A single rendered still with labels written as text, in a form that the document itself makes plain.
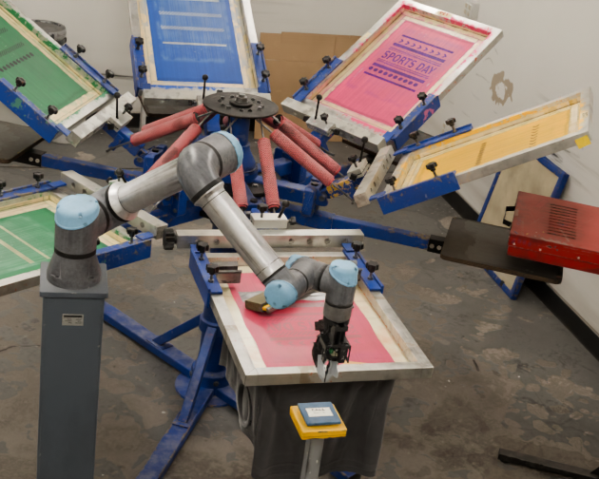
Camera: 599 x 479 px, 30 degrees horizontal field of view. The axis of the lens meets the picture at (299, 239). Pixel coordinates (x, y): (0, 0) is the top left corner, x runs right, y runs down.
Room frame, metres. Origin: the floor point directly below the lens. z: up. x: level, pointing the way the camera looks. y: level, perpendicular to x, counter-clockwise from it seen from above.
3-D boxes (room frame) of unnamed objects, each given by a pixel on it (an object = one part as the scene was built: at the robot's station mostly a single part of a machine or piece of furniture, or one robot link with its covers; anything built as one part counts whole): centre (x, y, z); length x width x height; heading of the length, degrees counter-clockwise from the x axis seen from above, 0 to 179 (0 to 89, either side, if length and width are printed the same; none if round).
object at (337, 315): (2.65, -0.13, 1.30); 0.08 x 0.08 x 0.05
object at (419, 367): (3.24, -0.05, 0.97); 0.79 x 0.58 x 0.04; 19
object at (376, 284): (3.56, -0.23, 0.98); 0.30 x 0.05 x 0.07; 19
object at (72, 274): (2.82, 0.61, 1.25); 0.15 x 0.15 x 0.10
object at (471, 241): (4.11, -0.36, 0.91); 1.34 x 0.40 x 0.08; 79
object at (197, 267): (3.37, 0.29, 0.98); 0.30 x 0.05 x 0.07; 19
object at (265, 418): (2.96, -0.14, 0.74); 0.45 x 0.03 x 0.43; 109
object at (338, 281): (2.65, -0.12, 1.38); 0.09 x 0.08 x 0.11; 67
